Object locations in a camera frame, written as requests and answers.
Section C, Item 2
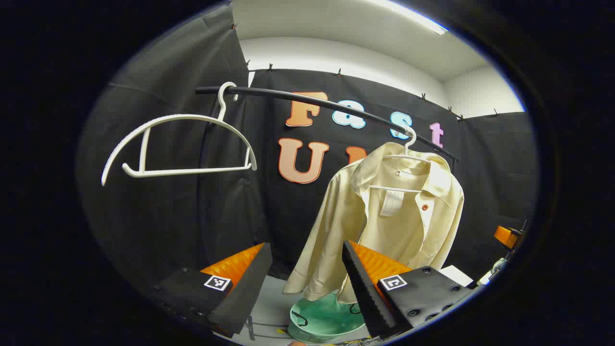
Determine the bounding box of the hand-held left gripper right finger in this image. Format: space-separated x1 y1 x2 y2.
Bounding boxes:
342 240 474 339

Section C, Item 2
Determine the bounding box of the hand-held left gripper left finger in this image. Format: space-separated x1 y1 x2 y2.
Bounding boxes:
149 243 273 335

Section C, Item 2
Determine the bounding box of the green laundry hamper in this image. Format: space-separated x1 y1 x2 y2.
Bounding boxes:
287 293 373 344

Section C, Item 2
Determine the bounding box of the cream shirt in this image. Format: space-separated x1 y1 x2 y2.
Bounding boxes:
283 142 465 304

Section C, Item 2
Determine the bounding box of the white plastic hanger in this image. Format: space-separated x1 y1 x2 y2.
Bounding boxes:
101 82 258 187
369 126 433 194

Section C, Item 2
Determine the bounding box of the black clothes rack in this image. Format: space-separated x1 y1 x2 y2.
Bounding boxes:
195 86 460 270

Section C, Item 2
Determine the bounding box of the clear rounded object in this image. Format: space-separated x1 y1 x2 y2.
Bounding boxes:
478 257 509 286

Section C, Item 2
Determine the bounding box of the black backdrop cloth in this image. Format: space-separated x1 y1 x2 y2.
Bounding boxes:
77 5 539 298

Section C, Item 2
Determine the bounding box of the row of black clips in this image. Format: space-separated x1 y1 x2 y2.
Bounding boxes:
231 22 500 121

